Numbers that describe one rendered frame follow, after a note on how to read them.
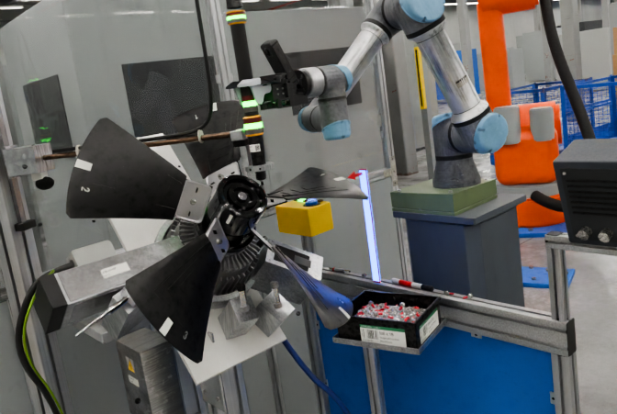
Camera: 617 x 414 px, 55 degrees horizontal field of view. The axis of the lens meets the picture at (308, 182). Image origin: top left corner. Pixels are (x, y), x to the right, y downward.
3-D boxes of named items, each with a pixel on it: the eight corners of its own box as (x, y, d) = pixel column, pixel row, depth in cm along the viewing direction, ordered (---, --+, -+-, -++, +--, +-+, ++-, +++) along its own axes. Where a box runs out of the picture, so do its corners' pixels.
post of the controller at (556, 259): (551, 319, 131) (544, 234, 128) (557, 315, 133) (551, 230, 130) (564, 322, 129) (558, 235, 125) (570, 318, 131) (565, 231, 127)
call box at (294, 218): (279, 236, 193) (274, 205, 192) (302, 229, 200) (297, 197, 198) (311, 241, 181) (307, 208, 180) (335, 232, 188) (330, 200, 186)
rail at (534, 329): (298, 289, 197) (296, 266, 195) (308, 285, 199) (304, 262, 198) (568, 357, 129) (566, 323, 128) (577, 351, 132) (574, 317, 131)
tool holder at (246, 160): (233, 174, 138) (226, 132, 137) (242, 169, 145) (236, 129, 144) (269, 170, 136) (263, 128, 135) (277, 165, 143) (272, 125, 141)
